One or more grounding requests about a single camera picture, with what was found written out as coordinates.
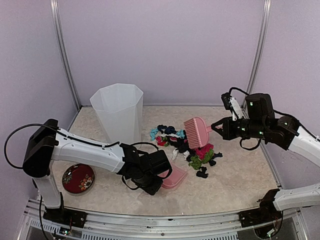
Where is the pink plastic dustpan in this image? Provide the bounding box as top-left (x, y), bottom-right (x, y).
top-left (161, 165), bottom-right (188, 189)

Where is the black paper scrap right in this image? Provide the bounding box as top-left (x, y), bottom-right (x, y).
top-left (196, 166), bottom-right (209, 179)

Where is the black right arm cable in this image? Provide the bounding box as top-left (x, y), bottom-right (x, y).
top-left (228, 87), bottom-right (320, 151)

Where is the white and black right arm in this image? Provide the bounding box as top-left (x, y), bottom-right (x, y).
top-left (211, 92), bottom-right (320, 222)

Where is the translucent white plastic bin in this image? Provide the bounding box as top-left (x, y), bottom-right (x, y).
top-left (90, 83), bottom-right (144, 144)

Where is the green paper scrap near dustpan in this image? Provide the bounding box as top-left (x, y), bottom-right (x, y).
top-left (188, 155), bottom-right (202, 170)

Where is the red floral lacquer bowl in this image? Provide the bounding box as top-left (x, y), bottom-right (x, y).
top-left (62, 163), bottom-right (95, 194)

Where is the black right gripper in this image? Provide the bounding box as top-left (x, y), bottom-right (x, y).
top-left (212, 115), bottom-right (268, 141)

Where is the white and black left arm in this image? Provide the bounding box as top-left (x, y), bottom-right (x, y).
top-left (22, 119), bottom-right (173, 223)

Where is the pink hand brush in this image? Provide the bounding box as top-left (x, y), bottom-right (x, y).
top-left (183, 116), bottom-right (213, 149)

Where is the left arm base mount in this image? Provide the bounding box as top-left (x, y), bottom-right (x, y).
top-left (43, 192), bottom-right (88, 229)

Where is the pile of coloured paper scraps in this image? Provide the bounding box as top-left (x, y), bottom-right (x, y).
top-left (149, 125), bottom-right (223, 174)

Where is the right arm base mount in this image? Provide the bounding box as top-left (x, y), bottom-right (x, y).
top-left (238, 188), bottom-right (283, 228)

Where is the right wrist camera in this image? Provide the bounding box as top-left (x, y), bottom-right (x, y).
top-left (221, 92), bottom-right (245, 121)

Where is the light blue paper scrap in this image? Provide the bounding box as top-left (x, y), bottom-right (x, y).
top-left (149, 128), bottom-right (159, 141)

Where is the aluminium front rail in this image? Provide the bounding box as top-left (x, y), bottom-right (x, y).
top-left (16, 199), bottom-right (308, 240)

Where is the navy paper scrap far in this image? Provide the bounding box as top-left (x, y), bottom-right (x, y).
top-left (157, 124), bottom-right (177, 135)

